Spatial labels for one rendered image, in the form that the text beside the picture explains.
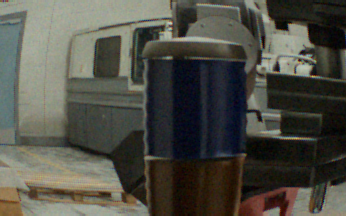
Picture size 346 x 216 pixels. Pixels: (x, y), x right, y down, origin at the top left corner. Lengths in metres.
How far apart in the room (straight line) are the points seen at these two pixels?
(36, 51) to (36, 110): 0.91
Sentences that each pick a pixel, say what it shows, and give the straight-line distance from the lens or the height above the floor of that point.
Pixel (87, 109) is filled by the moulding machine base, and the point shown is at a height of 0.58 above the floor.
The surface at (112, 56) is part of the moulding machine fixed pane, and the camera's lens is 10.89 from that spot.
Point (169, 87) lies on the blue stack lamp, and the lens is 0.33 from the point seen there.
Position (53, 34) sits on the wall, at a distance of 12.17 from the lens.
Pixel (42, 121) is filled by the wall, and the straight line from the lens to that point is 12.13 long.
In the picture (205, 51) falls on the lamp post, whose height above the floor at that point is 1.19.
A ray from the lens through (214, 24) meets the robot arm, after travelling 0.69.
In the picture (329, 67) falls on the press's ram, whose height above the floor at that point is 1.19.
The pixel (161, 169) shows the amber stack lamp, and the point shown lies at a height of 1.15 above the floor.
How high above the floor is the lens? 1.19
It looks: 3 degrees down
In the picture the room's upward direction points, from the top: straight up
